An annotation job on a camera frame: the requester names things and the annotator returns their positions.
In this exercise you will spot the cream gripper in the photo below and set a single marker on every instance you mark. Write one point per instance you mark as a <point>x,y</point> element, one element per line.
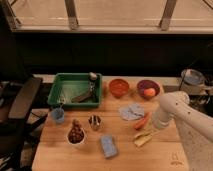
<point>151,127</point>

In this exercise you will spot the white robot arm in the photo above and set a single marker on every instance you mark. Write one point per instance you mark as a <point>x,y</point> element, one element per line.
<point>176,104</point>

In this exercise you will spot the orange carrot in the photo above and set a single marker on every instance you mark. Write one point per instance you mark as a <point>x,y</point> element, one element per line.
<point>142,122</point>

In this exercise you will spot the light blue cloth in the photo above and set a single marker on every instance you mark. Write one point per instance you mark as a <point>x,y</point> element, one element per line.
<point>132,112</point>

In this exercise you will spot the orange fruit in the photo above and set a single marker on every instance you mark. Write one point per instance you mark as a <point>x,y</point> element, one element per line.
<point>149,92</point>

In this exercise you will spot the purple bowl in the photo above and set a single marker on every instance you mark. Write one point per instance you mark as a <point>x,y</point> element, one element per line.
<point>144,84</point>

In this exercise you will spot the blue sponge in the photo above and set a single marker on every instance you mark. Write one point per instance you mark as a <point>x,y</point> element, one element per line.
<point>108,146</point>

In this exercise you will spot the orange bowl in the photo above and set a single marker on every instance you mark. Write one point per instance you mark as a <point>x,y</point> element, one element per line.
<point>118,87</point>

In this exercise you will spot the metal cup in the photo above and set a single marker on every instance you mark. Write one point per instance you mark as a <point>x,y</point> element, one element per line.
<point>95,122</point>

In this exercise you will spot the metal pot with lid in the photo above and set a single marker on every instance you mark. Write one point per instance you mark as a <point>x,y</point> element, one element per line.
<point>192,82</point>

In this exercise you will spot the white bowl with grapes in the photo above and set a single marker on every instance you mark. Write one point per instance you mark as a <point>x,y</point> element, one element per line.
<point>76,136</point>

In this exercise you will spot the dark spatula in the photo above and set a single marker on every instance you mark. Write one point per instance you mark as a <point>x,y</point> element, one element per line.
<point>90,93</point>

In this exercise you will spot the green plastic tray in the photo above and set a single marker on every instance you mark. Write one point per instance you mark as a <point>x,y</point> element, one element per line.
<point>67,86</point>

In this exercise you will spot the blue cup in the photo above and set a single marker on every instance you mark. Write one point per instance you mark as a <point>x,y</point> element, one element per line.
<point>57,115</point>

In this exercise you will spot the black chair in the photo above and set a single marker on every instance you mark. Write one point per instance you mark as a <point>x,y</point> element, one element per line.
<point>14,131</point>

